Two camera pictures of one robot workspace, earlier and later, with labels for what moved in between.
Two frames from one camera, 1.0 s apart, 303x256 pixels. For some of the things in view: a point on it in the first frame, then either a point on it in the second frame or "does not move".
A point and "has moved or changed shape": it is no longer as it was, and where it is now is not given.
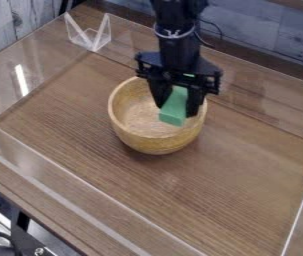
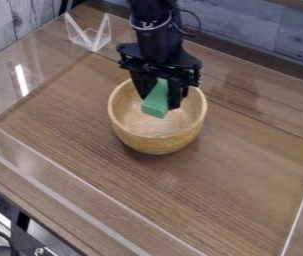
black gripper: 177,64 -> 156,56
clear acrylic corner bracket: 89,39 does not move
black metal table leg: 22,240 does not move
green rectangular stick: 172,111 has moved or changed shape
